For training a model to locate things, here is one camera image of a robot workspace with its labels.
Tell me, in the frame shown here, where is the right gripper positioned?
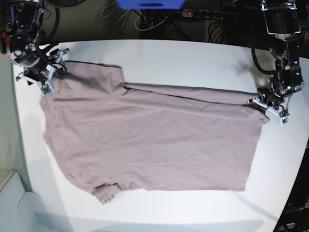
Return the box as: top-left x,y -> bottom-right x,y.
9,45 -> 70,90

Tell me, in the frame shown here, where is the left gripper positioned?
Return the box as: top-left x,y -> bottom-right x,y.
247,87 -> 291,122

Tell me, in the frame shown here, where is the mauve t-shirt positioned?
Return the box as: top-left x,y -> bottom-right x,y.
40,62 -> 268,203

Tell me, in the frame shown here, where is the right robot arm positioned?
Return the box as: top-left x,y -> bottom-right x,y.
0,0 -> 69,96

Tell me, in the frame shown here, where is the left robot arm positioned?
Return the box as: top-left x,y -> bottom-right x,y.
248,0 -> 305,126

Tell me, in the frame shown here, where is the red black clamp tool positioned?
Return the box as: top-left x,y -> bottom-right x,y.
0,30 -> 12,56

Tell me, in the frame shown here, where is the blue box overhead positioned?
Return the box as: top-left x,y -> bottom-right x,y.
117,0 -> 185,10

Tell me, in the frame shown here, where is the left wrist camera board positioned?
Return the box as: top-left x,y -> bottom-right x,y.
280,116 -> 290,127

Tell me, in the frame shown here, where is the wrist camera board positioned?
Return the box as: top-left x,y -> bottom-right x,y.
280,116 -> 290,127
39,85 -> 53,97

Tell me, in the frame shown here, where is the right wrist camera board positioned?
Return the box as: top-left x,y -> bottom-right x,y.
39,85 -> 53,97

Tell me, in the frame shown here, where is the power strip with red switch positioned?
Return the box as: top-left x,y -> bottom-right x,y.
182,9 -> 236,21

